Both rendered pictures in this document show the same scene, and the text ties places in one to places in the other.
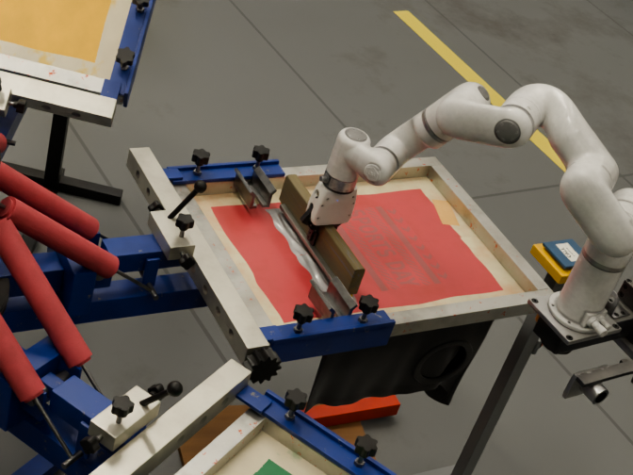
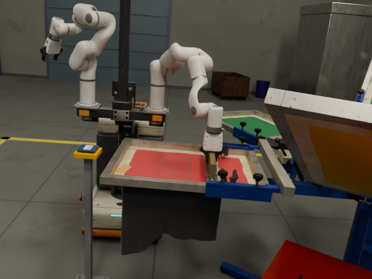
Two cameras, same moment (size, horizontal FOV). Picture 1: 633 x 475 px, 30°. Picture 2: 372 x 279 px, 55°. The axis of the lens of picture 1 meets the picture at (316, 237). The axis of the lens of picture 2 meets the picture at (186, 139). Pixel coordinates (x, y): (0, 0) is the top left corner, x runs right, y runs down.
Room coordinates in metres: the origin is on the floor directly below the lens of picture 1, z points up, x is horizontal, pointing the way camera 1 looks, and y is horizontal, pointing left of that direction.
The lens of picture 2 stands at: (3.70, 0.96, 1.67)
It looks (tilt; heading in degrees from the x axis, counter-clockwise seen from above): 18 degrees down; 218
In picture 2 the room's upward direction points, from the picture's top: 5 degrees clockwise
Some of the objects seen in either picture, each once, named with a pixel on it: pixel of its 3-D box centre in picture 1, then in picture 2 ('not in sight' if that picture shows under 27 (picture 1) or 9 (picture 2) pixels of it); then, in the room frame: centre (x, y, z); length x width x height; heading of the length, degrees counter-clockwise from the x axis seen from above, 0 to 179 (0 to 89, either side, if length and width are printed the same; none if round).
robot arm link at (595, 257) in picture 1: (618, 229); (159, 72); (2.06, -0.57, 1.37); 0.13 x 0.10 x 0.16; 164
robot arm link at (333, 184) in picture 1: (337, 177); (215, 128); (2.23, 0.00, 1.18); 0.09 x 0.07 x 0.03; 128
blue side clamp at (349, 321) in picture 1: (327, 335); (227, 149); (1.94, -0.09, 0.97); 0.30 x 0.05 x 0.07; 128
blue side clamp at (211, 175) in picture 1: (224, 180); (238, 190); (2.38, 0.25, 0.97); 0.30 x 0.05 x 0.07; 128
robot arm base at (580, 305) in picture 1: (593, 290); (157, 97); (2.06, -0.59, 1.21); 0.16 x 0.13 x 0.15; 41
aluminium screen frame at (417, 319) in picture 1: (361, 243); (187, 163); (2.31, -0.10, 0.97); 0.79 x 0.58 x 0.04; 128
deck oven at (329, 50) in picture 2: not in sight; (334, 64); (-4.18, -1.39, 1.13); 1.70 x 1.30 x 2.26; 41
